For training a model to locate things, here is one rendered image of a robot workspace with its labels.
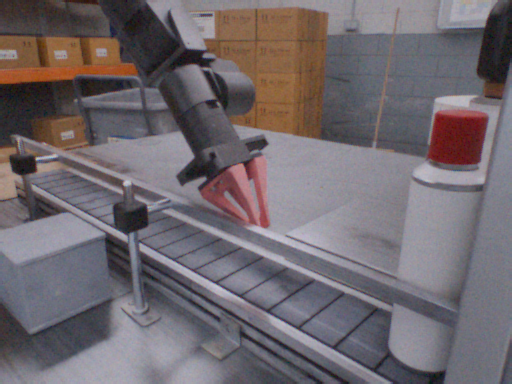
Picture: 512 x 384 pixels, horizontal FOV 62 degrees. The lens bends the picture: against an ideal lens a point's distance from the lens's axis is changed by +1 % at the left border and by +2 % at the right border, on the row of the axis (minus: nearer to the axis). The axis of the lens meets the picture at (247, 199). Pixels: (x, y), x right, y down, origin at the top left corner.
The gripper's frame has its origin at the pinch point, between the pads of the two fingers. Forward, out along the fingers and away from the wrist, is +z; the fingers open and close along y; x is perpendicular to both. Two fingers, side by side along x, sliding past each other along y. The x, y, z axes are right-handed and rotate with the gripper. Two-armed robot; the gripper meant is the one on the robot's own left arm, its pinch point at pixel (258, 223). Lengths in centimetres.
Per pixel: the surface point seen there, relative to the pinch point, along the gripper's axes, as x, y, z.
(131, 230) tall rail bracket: 5.4, -11.5, -5.6
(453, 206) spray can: -21.8, -3.8, 6.2
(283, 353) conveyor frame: -2.0, -7.1, 12.3
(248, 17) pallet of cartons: 156, 250, -170
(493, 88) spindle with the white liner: -20.5, 24.0, -0.9
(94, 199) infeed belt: 31.7, -1.1, -18.1
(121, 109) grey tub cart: 167, 104, -109
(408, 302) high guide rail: -16.3, -6.1, 11.0
